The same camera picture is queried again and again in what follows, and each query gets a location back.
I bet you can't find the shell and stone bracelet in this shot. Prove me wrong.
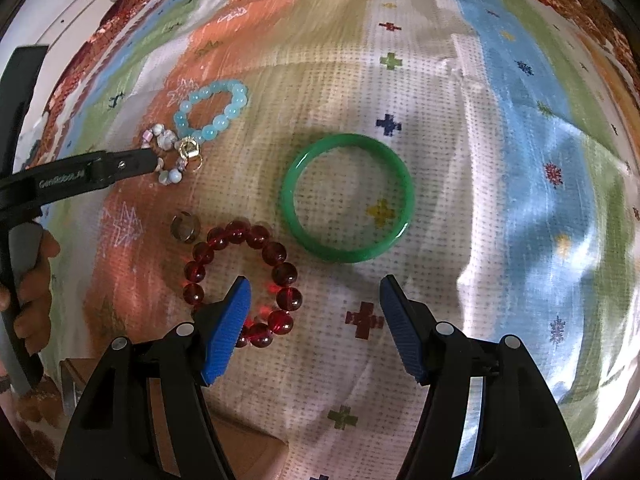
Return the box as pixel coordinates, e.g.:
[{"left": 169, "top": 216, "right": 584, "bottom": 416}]
[{"left": 140, "top": 122, "right": 193, "bottom": 186}]

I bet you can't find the light blue bead bracelet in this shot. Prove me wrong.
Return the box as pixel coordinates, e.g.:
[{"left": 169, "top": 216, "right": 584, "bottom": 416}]
[{"left": 172, "top": 79, "right": 250, "bottom": 145}]

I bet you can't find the person's left hand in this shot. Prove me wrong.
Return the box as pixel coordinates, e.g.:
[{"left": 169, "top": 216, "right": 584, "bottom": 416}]
[{"left": 0, "top": 232, "right": 62, "bottom": 361}]

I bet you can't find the red bead bracelet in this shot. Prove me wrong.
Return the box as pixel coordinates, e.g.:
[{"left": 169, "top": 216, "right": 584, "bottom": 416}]
[{"left": 182, "top": 219, "right": 303, "bottom": 350}]

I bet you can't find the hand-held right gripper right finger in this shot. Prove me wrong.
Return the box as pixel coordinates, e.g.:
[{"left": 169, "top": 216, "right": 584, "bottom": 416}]
[{"left": 380, "top": 275, "right": 583, "bottom": 480}]

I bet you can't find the green jade bangle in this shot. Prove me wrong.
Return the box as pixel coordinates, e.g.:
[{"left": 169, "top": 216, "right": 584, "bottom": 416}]
[{"left": 280, "top": 132, "right": 416, "bottom": 264}]

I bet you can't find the colourful striped blanket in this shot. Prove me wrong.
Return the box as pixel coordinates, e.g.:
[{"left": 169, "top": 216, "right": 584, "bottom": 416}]
[{"left": 30, "top": 0, "right": 636, "bottom": 480}]

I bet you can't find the small brown metal ring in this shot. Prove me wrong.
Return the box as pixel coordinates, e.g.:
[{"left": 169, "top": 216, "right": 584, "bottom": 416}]
[{"left": 171, "top": 212, "right": 198, "bottom": 242}]

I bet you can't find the white cabinet panel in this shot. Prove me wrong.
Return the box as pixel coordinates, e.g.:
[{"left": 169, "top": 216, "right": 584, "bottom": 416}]
[{"left": 10, "top": 0, "right": 146, "bottom": 56}]

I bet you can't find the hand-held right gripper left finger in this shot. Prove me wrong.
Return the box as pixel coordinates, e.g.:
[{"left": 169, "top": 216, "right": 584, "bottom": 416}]
[{"left": 55, "top": 276, "right": 251, "bottom": 480}]

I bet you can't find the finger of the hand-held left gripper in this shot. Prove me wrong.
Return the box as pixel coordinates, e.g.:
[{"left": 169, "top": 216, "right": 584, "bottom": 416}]
[{"left": 90, "top": 147, "right": 162, "bottom": 186}]

